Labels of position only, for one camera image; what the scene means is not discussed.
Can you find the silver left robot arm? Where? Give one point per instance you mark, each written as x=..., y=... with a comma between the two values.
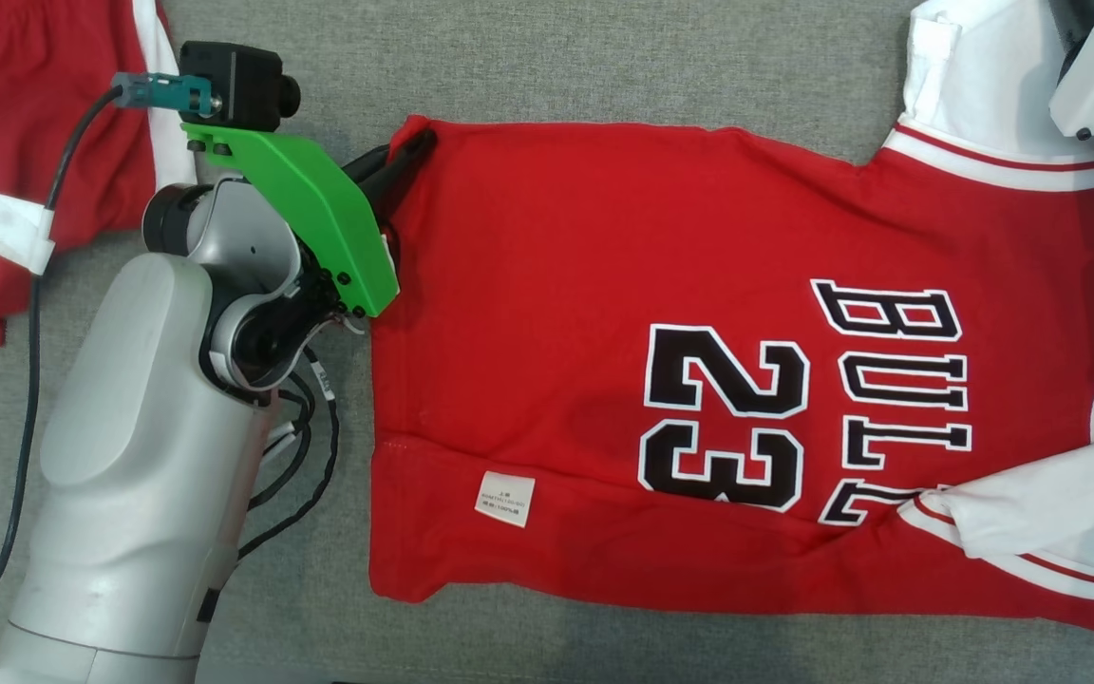
x=129, y=456

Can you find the red white Bulls jersey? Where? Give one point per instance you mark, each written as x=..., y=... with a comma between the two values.
x=556, y=332

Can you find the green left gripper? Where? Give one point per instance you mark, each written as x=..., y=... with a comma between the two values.
x=319, y=209

